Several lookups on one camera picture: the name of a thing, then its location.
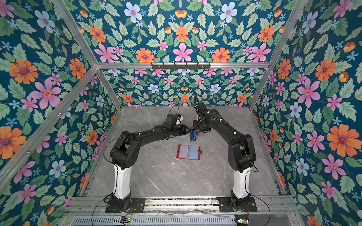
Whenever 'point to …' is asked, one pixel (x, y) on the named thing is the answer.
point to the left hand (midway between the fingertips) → (190, 129)
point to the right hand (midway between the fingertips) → (200, 126)
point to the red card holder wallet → (189, 152)
